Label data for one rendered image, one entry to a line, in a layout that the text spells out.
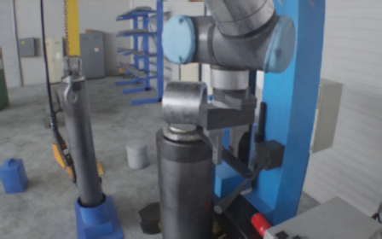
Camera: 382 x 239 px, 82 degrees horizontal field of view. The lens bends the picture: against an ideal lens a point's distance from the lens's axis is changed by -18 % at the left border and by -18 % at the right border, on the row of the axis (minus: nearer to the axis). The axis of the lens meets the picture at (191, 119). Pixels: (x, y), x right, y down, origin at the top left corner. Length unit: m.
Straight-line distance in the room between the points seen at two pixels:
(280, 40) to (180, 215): 0.75
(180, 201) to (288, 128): 0.49
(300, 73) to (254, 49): 0.65
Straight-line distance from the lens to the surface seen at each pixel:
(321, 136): 1.55
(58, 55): 10.86
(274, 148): 1.03
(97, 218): 2.52
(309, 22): 1.03
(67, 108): 2.09
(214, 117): 0.59
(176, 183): 0.89
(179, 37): 0.46
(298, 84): 1.01
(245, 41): 0.37
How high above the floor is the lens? 1.81
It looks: 19 degrees down
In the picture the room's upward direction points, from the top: straight up
